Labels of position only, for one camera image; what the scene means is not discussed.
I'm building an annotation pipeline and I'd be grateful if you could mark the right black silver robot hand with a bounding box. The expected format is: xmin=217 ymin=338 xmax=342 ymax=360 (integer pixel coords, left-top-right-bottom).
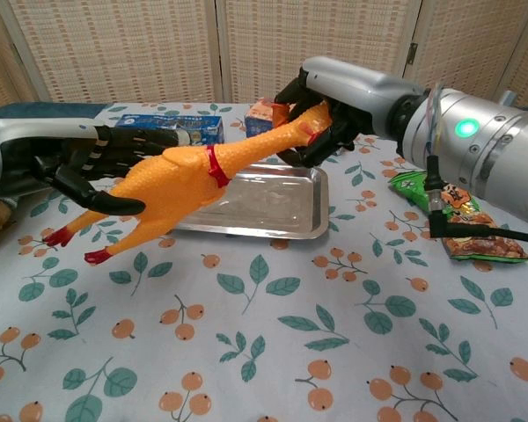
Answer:
xmin=272 ymin=55 xmax=426 ymax=169

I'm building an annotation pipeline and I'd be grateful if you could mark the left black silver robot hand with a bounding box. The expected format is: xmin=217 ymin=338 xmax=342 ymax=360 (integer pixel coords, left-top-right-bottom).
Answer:
xmin=0 ymin=117 xmax=190 ymax=216

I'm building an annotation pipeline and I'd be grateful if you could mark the yellow rubber chicken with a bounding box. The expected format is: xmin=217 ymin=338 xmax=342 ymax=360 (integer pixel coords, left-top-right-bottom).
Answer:
xmin=41 ymin=98 xmax=335 ymax=265

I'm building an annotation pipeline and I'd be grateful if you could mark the silver metal tray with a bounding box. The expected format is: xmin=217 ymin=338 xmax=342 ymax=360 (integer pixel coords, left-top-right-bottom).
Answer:
xmin=173 ymin=163 xmax=330 ymax=241

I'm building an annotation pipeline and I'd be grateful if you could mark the orange cracker box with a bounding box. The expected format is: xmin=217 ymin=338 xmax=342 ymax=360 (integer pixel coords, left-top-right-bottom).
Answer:
xmin=244 ymin=98 xmax=278 ymax=140

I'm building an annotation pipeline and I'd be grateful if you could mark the blue cookie box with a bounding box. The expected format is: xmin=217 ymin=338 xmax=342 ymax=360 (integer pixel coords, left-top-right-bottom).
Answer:
xmin=114 ymin=113 xmax=225 ymax=145

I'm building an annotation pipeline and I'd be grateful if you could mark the woven folding screen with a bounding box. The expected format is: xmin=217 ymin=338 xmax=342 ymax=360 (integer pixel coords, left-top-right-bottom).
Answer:
xmin=0 ymin=0 xmax=528 ymax=111

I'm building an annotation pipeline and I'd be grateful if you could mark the green snack bag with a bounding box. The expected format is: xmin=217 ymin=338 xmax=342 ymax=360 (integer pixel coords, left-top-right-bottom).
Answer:
xmin=386 ymin=170 xmax=528 ymax=265

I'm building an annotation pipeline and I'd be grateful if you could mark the floral tablecloth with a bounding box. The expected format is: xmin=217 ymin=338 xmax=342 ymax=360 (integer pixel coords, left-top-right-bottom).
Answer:
xmin=0 ymin=101 xmax=528 ymax=422

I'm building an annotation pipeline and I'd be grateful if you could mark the black arm connector cable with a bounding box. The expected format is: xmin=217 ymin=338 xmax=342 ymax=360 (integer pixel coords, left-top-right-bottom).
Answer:
xmin=424 ymin=85 xmax=528 ymax=246

